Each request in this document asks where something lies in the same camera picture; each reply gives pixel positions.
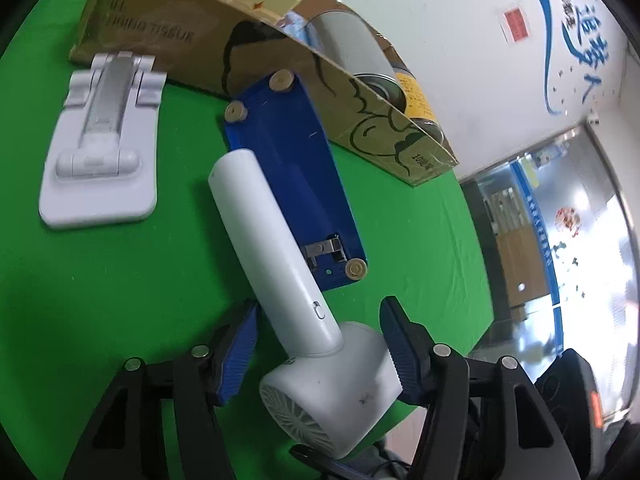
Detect wall poster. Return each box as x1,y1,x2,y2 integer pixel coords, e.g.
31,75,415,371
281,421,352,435
515,0,632,117

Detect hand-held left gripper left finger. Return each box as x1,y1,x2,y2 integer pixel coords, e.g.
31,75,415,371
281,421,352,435
65,299,262,480

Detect white hair dryer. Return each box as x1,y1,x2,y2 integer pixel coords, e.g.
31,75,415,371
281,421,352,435
208,150,405,461

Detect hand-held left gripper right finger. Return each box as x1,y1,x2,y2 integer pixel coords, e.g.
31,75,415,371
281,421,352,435
379,296,581,480

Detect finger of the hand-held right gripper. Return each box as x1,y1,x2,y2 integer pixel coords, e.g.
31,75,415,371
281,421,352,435
290,445,382,480

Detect red wall sign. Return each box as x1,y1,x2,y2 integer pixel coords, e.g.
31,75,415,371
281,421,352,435
497,7,532,43

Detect yellow label can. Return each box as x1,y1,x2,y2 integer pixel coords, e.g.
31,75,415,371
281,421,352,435
395,72,447,148

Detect glass partition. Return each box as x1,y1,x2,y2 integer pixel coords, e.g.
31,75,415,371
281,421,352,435
460,120,640,421

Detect brown cardboard box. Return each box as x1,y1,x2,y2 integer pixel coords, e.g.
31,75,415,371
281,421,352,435
68,0,460,188

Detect light blue packet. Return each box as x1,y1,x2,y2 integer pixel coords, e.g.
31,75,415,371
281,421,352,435
280,10,321,47

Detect white folding phone stand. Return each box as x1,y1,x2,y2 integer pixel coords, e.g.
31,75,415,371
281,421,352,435
39,53,168,231

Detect blue scale with beige feet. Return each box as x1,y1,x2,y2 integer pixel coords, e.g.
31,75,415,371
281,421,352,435
223,71,371,292

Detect silver metal can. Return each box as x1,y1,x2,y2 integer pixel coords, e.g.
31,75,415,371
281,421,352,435
305,11,407,111

